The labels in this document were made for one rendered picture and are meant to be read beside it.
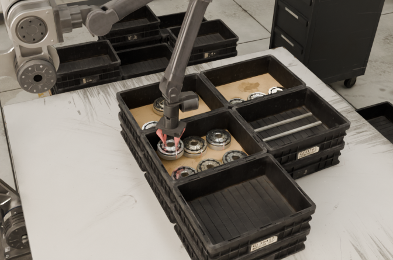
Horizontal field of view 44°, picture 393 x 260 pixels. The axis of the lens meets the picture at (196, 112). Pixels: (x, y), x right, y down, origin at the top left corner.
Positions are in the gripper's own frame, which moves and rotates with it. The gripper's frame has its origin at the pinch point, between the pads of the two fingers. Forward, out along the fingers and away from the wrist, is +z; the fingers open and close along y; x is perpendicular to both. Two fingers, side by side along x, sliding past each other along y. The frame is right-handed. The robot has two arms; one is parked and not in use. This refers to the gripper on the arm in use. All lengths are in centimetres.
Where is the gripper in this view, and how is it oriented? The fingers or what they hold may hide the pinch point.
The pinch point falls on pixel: (171, 142)
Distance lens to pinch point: 188.5
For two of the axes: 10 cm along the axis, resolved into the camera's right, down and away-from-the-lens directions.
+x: -3.3, 5.7, -7.6
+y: -9.4, -2.3, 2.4
